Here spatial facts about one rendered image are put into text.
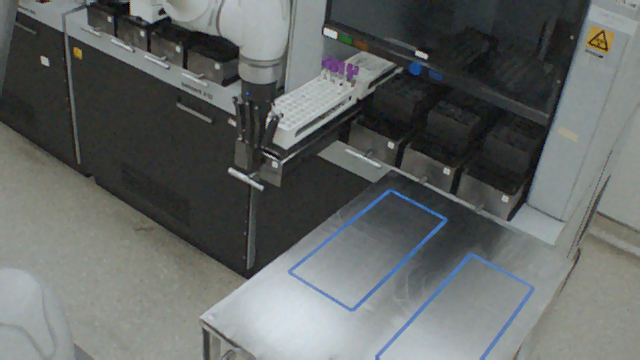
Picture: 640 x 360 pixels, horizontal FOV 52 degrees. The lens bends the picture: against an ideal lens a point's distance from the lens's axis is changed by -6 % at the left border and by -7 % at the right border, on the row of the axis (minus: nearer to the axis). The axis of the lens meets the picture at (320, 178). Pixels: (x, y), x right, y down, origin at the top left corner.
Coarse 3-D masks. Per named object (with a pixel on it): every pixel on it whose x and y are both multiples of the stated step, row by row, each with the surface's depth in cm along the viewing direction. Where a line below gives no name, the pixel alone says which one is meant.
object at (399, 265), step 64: (384, 192) 147; (320, 256) 129; (384, 256) 131; (448, 256) 133; (512, 256) 135; (256, 320) 115; (320, 320) 117; (384, 320) 118; (448, 320) 119; (512, 320) 121
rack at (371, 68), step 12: (348, 60) 185; (360, 60) 186; (372, 60) 188; (384, 60) 188; (360, 72) 181; (372, 72) 182; (384, 72) 184; (396, 72) 191; (360, 84) 177; (372, 84) 188; (360, 96) 179
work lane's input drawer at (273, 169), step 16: (368, 96) 181; (352, 112) 175; (320, 128) 166; (336, 128) 170; (240, 144) 160; (272, 144) 158; (304, 144) 162; (320, 144) 166; (240, 160) 162; (272, 160) 156; (288, 160) 156; (304, 160) 163; (240, 176) 158; (272, 176) 158
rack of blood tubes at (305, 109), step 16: (320, 80) 175; (288, 96) 166; (304, 96) 168; (320, 96) 168; (336, 96) 170; (352, 96) 174; (288, 112) 161; (304, 112) 161; (320, 112) 163; (336, 112) 170; (288, 128) 155; (304, 128) 166; (288, 144) 157
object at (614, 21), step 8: (592, 8) 133; (600, 8) 132; (592, 16) 133; (600, 16) 132; (608, 16) 131; (616, 16) 130; (608, 24) 132; (616, 24) 131; (624, 24) 130; (632, 24) 129; (624, 32) 131; (632, 32) 130
